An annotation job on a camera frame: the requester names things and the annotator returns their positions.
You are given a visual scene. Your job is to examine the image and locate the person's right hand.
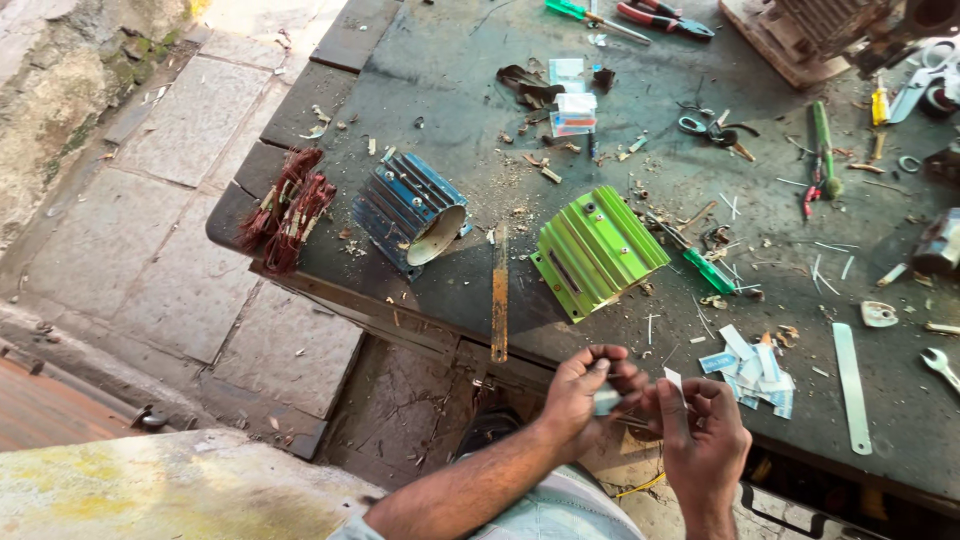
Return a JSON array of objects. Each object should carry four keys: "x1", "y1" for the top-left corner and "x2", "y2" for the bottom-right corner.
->
[{"x1": 648, "y1": 377, "x2": 753, "y2": 517}]

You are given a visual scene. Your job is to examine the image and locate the person's left hand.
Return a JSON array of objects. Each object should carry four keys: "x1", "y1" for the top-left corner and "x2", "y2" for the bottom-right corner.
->
[{"x1": 540, "y1": 344, "x2": 651, "y2": 463}]

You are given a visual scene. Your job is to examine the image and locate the white insulation paper strip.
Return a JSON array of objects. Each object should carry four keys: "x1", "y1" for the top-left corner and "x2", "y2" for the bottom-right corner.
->
[{"x1": 592, "y1": 366, "x2": 688, "y2": 418}]

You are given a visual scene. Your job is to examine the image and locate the green finned motor housing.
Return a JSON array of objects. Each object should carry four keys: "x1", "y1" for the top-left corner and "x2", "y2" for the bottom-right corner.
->
[{"x1": 529, "y1": 185, "x2": 673, "y2": 325}]

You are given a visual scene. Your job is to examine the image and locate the rusty flat metal file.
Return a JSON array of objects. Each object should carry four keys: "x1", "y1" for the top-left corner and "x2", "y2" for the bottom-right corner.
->
[{"x1": 490, "y1": 220, "x2": 510, "y2": 365}]

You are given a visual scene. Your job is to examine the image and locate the pile of insulation paper pieces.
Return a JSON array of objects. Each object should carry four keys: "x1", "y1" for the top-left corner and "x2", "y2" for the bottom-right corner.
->
[{"x1": 698, "y1": 324, "x2": 797, "y2": 420}]

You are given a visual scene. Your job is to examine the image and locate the person's black shoe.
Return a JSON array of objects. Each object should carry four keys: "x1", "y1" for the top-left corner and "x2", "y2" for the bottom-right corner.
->
[{"x1": 454, "y1": 405, "x2": 528, "y2": 460}]

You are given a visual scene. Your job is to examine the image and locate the person's light jeans leg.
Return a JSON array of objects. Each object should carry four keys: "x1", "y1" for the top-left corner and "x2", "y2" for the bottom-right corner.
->
[{"x1": 328, "y1": 463, "x2": 648, "y2": 540}]

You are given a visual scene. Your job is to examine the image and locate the flat shiny metal strip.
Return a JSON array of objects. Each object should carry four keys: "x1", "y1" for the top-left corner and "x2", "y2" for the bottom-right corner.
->
[{"x1": 831, "y1": 322, "x2": 874, "y2": 457}]

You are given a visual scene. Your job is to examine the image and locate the clear plastic packet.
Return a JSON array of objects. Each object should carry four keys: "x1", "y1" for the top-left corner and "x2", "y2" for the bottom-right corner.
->
[{"x1": 548, "y1": 58, "x2": 600, "y2": 139}]

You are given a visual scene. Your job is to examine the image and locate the blue finned motor housing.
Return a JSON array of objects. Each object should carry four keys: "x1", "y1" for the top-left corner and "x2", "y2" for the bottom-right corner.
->
[{"x1": 351, "y1": 152, "x2": 474, "y2": 283}]

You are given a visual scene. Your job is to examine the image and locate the white round plastic piece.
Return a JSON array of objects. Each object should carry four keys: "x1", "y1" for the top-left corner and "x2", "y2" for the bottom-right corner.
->
[{"x1": 860, "y1": 300, "x2": 900, "y2": 330}]

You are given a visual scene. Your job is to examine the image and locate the dark torn paper scraps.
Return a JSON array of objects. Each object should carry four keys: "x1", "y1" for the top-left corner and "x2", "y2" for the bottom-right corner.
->
[{"x1": 495, "y1": 63, "x2": 568, "y2": 114}]

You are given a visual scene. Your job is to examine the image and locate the silver open end wrench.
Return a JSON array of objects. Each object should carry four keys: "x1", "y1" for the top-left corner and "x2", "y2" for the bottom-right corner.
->
[{"x1": 919, "y1": 347, "x2": 960, "y2": 396}]

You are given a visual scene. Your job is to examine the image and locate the shiny metal cylinder part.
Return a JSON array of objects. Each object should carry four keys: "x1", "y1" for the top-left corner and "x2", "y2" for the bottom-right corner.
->
[{"x1": 910, "y1": 207, "x2": 960, "y2": 276}]

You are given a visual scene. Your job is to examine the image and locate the rusty electric motor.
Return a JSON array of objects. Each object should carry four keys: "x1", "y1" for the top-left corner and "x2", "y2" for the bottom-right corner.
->
[{"x1": 717, "y1": 0, "x2": 960, "y2": 90}]

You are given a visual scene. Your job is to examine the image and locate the yellow wire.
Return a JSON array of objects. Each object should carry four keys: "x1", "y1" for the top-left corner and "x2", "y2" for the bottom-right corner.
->
[{"x1": 613, "y1": 470, "x2": 668, "y2": 501}]

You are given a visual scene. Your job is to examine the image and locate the green handled short screwdriver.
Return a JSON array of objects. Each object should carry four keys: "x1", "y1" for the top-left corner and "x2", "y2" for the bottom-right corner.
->
[{"x1": 645, "y1": 212, "x2": 738, "y2": 296}]

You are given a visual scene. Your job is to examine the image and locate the black drawer handle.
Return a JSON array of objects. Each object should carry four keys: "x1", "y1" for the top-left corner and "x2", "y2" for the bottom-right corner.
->
[{"x1": 738, "y1": 482, "x2": 830, "y2": 540}]

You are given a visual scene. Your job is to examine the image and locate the small red handled cutter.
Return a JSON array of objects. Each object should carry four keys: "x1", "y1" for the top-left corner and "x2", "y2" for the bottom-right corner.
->
[{"x1": 801, "y1": 156, "x2": 823, "y2": 220}]

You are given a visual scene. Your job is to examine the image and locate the green handled hand tool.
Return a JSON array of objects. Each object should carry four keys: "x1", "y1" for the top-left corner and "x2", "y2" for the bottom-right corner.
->
[{"x1": 811, "y1": 99, "x2": 845, "y2": 201}]

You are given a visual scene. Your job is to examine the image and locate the copper winding wire bundle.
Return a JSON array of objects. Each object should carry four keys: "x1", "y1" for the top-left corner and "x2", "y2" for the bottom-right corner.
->
[
  {"x1": 262, "y1": 172, "x2": 339, "y2": 276},
  {"x1": 234, "y1": 147, "x2": 325, "y2": 253}
]

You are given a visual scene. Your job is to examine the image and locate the red handled pliers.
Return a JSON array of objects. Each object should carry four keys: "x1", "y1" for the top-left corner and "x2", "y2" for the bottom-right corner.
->
[{"x1": 615, "y1": 0, "x2": 717, "y2": 41}]

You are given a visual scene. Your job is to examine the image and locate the green handled long screwdriver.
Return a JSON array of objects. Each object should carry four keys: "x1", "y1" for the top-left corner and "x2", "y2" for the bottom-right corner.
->
[{"x1": 544, "y1": 0, "x2": 653, "y2": 45}]

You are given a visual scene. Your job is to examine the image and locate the white handled scissors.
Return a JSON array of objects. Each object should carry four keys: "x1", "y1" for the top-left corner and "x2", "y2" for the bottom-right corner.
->
[{"x1": 886, "y1": 39, "x2": 960, "y2": 126}]

